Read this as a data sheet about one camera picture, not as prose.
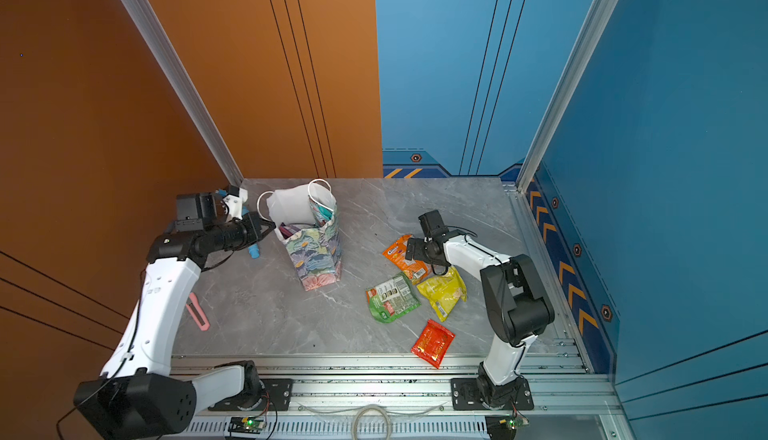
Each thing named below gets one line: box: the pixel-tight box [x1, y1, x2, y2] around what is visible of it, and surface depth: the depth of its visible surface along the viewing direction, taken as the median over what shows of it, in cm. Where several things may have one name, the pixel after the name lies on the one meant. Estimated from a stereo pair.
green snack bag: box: [366, 272, 421, 324], surface depth 91 cm
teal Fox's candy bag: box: [309, 198, 334, 226], surface depth 88 cm
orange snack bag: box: [382, 234, 429, 284], surface depth 96 cm
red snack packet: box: [411, 319, 456, 369], surface depth 82 cm
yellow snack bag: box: [416, 266, 467, 322], surface depth 88 cm
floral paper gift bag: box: [257, 179, 342, 291], surface depth 87 cm
